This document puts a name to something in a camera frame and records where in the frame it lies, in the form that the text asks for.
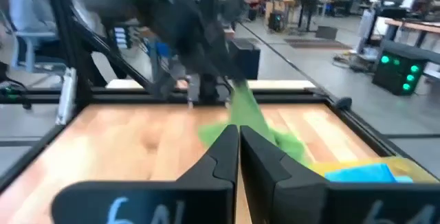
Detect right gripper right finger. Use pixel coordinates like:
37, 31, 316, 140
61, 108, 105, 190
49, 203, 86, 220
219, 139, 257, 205
240, 126, 440, 224

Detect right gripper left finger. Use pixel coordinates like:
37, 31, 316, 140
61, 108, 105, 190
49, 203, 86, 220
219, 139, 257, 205
51, 124, 241, 224

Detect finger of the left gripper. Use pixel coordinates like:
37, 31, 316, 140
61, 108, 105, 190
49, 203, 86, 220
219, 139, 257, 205
221, 50, 248, 88
201, 54, 232, 82

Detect green microfiber towel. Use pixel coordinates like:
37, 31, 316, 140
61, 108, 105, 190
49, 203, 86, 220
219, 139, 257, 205
197, 79, 312, 168

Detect blue microfiber towel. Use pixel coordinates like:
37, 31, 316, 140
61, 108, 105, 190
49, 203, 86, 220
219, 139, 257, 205
324, 163, 413, 183

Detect yellow translucent plastic bin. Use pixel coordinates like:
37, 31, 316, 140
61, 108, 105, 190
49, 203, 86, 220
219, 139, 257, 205
309, 156, 440, 184

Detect black cube case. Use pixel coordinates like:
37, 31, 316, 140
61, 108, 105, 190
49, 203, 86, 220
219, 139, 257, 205
228, 38, 261, 80

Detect dark floor mat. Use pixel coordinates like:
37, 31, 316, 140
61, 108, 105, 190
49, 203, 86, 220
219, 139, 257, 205
284, 37, 352, 50

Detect black box green lights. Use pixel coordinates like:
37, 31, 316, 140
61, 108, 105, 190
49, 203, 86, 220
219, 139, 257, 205
372, 50, 429, 97

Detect light blue chair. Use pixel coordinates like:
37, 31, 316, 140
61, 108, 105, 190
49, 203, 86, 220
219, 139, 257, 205
12, 30, 68, 77

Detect person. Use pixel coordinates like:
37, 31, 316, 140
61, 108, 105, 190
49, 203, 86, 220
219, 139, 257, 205
8, 0, 61, 34

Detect wooden top desk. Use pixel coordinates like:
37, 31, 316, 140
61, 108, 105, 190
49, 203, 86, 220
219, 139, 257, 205
364, 17, 440, 65

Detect black aluminium table frame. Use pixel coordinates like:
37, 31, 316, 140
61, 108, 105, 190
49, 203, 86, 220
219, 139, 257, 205
0, 0, 440, 192

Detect silver metal bracket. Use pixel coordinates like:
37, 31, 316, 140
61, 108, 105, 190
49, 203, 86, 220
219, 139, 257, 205
56, 67, 77, 126

